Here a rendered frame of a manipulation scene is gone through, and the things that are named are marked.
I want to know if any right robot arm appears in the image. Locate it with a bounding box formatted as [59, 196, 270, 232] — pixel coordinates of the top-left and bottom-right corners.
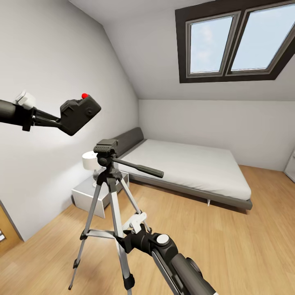
[116, 212, 218, 295]

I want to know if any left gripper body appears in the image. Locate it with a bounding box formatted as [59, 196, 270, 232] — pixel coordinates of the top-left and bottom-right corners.
[0, 100, 34, 132]

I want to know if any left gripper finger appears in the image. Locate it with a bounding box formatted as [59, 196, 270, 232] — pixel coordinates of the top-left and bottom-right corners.
[31, 116, 63, 128]
[33, 107, 58, 121]

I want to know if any digital camera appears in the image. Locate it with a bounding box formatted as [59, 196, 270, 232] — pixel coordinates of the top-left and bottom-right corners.
[55, 93, 102, 136]

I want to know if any camera tripod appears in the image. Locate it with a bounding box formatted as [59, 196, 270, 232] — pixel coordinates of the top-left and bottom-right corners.
[68, 139, 164, 295]

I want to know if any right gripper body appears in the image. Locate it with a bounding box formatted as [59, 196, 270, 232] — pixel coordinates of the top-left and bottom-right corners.
[122, 223, 149, 254]

